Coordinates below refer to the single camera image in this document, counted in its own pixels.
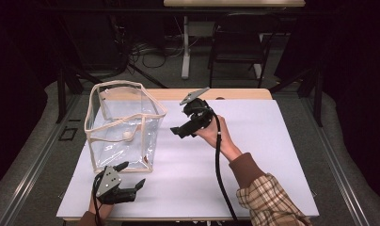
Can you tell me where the wooden table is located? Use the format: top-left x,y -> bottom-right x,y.
55,88 -> 320,222

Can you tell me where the black metal stand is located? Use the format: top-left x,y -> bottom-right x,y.
55,67 -> 68,124
314,70 -> 324,128

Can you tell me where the left hand-held gripper black cable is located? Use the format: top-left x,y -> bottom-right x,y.
91,172 -> 103,226

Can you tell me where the aluminium floor rail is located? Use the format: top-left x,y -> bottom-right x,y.
300,97 -> 372,226
0,93 -> 84,226

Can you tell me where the black tripod leg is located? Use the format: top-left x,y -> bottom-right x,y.
128,63 -> 167,89

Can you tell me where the right hand-held gripper black cable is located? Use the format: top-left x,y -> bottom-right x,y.
206,106 -> 239,222

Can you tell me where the black chair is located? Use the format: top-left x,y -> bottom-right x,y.
207,12 -> 281,89

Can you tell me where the person's left hand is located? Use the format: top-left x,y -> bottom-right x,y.
87,196 -> 115,220

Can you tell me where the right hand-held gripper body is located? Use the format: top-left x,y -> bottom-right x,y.
179,87 -> 215,135

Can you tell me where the person's right hand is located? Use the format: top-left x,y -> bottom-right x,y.
194,114 -> 244,163

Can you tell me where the white table mat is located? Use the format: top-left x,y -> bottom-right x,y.
55,99 -> 320,219

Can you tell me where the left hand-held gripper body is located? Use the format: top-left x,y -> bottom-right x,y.
92,166 -> 138,205

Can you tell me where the clear plastic bag beige trim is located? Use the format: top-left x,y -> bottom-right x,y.
84,79 -> 168,174

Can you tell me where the white-legged desk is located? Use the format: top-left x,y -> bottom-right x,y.
163,0 -> 306,80

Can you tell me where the hand-held gripper black cable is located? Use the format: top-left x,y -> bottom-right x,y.
91,172 -> 103,226
206,106 -> 239,222

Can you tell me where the bundle of floor cables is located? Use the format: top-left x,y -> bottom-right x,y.
128,37 -> 184,70

